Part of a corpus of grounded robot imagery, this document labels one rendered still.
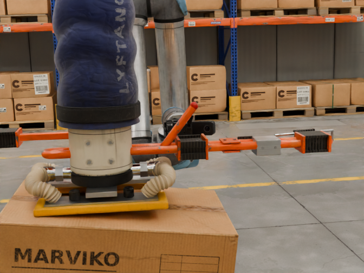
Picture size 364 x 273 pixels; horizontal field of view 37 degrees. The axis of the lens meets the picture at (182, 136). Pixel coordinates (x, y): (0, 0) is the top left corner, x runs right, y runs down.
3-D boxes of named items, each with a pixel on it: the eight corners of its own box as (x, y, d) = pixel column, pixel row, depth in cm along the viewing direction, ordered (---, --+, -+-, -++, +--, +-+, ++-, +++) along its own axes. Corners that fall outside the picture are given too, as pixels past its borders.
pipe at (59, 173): (33, 201, 138) (31, 179, 137) (45, 175, 163) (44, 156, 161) (167, 193, 142) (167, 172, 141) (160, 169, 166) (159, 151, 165)
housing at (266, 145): (257, 156, 153) (257, 140, 152) (251, 151, 159) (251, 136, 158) (281, 155, 153) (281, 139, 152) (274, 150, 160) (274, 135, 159)
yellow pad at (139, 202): (33, 217, 137) (31, 198, 136) (38, 205, 147) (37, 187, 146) (168, 209, 141) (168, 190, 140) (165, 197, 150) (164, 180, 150)
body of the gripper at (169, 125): (168, 145, 174) (164, 138, 186) (194, 144, 175) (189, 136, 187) (167, 122, 173) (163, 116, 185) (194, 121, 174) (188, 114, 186)
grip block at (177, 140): (178, 162, 149) (177, 140, 147) (174, 154, 158) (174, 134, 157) (208, 160, 150) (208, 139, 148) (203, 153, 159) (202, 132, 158)
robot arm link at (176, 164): (160, 166, 205) (157, 133, 203) (190, 163, 205) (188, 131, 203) (159, 172, 196) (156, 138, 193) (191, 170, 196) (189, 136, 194)
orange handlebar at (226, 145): (-1, 164, 145) (-2, 151, 144) (18, 142, 174) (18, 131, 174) (336, 148, 155) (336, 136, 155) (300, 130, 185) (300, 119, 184)
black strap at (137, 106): (52, 125, 136) (51, 109, 136) (60, 112, 159) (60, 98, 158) (142, 122, 139) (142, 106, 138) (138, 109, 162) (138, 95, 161)
